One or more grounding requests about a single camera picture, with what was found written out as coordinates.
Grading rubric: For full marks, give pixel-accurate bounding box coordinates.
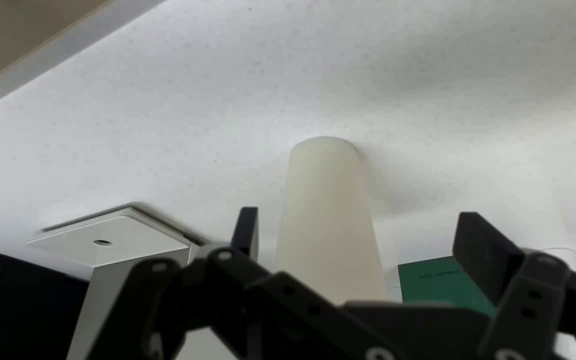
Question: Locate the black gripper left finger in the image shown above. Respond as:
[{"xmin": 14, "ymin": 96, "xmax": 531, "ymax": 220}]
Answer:
[{"xmin": 86, "ymin": 206, "xmax": 397, "ymax": 360}]

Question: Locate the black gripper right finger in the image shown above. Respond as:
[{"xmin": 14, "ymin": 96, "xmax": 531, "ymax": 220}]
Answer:
[{"xmin": 453, "ymin": 212, "xmax": 576, "ymax": 360}]

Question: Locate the white paper cup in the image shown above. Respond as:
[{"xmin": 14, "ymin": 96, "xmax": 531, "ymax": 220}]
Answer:
[{"xmin": 277, "ymin": 136, "xmax": 387, "ymax": 304}]

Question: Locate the green box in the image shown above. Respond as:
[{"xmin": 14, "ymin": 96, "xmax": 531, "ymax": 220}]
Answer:
[{"xmin": 398, "ymin": 256, "xmax": 497, "ymax": 316}]

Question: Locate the white metal shelf stand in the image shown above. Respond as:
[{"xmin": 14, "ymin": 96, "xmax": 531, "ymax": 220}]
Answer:
[{"xmin": 34, "ymin": 206, "xmax": 198, "ymax": 360}]

